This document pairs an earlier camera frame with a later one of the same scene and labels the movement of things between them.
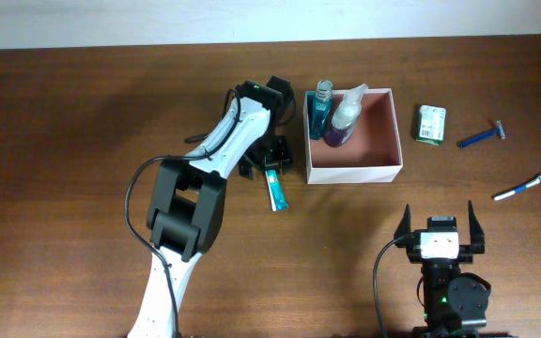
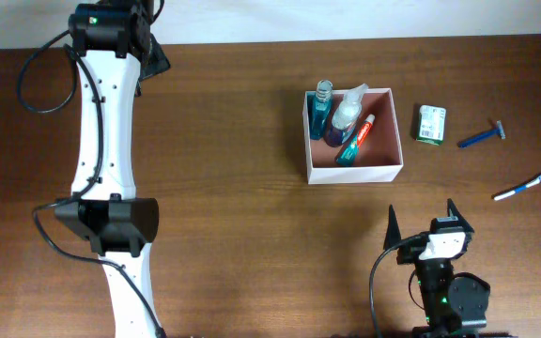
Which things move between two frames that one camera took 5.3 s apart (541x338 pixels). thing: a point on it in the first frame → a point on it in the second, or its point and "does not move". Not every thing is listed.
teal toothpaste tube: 278,200 → 349,151
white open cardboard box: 371,153 does not move
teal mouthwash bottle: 318,107 does not move
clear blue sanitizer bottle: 346,116 does not move
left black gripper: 283,161 → 160,63
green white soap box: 431,124 does not move
